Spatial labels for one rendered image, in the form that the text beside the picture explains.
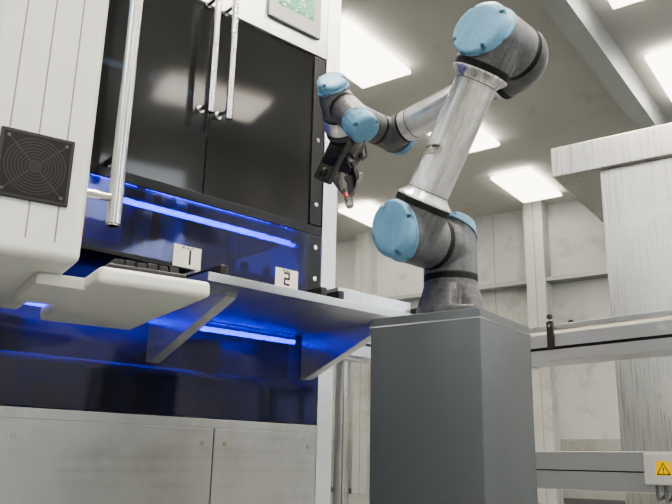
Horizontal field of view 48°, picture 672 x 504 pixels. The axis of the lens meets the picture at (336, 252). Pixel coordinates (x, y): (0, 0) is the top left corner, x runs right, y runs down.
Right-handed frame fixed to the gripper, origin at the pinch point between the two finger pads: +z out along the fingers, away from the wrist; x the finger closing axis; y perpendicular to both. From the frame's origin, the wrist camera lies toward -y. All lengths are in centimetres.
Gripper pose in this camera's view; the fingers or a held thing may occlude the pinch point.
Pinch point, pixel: (345, 193)
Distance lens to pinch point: 203.5
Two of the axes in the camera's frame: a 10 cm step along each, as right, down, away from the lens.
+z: 1.4, 6.8, 7.2
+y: 5.5, -6.6, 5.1
